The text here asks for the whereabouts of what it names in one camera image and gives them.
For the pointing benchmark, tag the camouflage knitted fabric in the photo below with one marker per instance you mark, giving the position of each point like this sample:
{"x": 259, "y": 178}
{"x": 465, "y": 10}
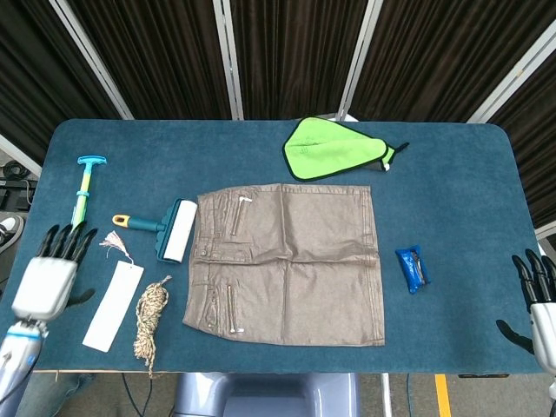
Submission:
{"x": 150, "y": 313}

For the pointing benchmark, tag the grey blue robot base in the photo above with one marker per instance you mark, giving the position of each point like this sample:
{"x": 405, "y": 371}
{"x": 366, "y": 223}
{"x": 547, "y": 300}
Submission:
{"x": 269, "y": 395}

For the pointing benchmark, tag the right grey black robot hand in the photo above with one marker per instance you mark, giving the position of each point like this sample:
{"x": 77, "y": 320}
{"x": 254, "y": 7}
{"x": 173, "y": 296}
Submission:
{"x": 543, "y": 321}

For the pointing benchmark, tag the white table leg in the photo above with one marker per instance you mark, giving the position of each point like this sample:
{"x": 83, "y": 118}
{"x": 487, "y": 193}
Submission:
{"x": 386, "y": 395}

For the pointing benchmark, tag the teal lint roller white roll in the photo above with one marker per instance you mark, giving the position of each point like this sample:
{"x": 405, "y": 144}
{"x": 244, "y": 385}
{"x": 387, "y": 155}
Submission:
{"x": 180, "y": 230}

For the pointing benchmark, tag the white paper tag with tassel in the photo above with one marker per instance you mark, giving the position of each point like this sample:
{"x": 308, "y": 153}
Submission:
{"x": 114, "y": 304}

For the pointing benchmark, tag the white grey sneaker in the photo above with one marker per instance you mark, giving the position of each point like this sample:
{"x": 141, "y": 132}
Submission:
{"x": 11, "y": 226}

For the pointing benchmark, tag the dark brown curtain panel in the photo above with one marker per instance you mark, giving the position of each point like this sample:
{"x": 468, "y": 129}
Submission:
{"x": 165, "y": 56}
{"x": 295, "y": 56}
{"x": 434, "y": 56}
{"x": 538, "y": 152}
{"x": 35, "y": 65}

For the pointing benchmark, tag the blue denim trouser leg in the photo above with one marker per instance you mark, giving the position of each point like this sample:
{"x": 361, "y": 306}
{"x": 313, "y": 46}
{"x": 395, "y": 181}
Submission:
{"x": 56, "y": 388}

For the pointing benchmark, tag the brown shiny skirt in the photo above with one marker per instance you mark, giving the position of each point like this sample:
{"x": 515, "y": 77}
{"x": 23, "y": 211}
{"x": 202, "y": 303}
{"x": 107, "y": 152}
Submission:
{"x": 295, "y": 269}

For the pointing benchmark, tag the white partition post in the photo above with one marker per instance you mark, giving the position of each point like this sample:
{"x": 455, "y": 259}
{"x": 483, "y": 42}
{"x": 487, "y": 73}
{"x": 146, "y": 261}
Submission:
{"x": 512, "y": 84}
{"x": 546, "y": 232}
{"x": 19, "y": 155}
{"x": 88, "y": 52}
{"x": 229, "y": 56}
{"x": 361, "y": 56}

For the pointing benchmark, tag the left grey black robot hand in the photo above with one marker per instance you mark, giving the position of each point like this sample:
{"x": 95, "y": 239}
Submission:
{"x": 43, "y": 282}

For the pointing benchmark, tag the blue felt table cover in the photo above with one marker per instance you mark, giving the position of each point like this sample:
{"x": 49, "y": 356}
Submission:
{"x": 260, "y": 152}

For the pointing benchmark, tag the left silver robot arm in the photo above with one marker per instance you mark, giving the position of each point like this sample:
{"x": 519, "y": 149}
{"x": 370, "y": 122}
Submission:
{"x": 17, "y": 356}

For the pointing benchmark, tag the black box on floor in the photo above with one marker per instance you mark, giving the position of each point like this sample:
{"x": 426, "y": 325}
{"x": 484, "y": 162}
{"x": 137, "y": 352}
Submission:
{"x": 15, "y": 193}

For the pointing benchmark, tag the blue plastic packet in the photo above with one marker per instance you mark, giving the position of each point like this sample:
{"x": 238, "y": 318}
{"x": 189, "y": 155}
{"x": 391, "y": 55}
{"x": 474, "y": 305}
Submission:
{"x": 410, "y": 271}

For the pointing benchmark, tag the green microfibre cloth black edge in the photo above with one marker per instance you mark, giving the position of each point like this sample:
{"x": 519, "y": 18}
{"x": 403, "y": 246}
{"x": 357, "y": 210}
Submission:
{"x": 321, "y": 150}

